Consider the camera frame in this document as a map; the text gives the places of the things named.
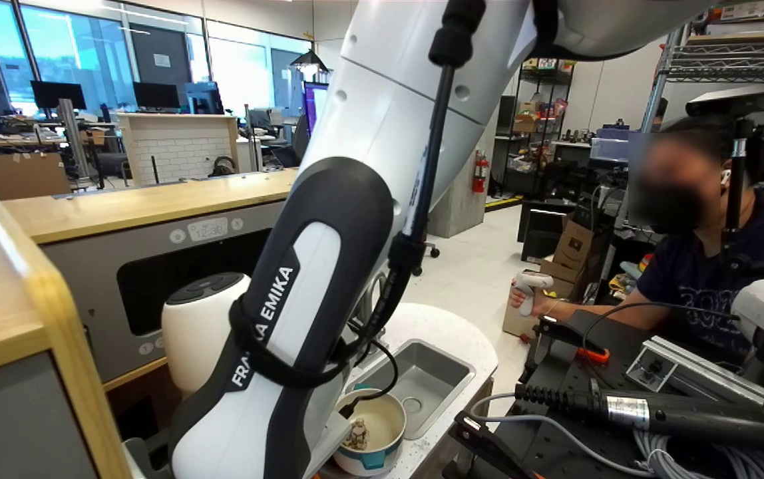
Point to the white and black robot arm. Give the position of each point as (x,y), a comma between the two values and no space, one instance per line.
(382,89)

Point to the person forearm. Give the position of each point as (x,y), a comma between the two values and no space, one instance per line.
(603,313)

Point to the red fire extinguisher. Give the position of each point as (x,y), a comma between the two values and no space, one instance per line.
(479,173)

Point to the white speckled toy kitchen countertop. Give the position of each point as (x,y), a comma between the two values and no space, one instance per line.
(450,342)

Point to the grey toy sink basin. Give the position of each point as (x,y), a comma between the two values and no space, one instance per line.
(422,382)

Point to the white plastic bottle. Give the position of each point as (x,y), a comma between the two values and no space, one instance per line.
(529,283)

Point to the pendant ceiling lamp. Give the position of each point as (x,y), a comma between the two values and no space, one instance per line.
(309,64)

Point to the cardboard box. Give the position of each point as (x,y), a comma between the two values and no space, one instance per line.
(572,251)

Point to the leopard print plush toy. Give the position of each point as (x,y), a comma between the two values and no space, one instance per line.
(356,434)

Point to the black shelf with items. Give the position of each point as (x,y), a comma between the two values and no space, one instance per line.
(540,120)

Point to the white partition board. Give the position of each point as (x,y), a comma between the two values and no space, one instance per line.
(181,148)

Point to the black pegboard table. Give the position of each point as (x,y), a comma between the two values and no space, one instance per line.
(576,442)

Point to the seated person in dark shirt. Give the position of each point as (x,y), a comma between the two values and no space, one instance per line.
(716,275)

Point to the aluminium extrusion bar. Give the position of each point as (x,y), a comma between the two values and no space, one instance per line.
(700,367)

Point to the wooden office desk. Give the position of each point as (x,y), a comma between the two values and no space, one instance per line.
(9,173)

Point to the metal storage rack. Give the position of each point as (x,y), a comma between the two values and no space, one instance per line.
(736,48)

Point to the black camera on stand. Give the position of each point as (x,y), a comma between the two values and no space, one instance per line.
(741,101)

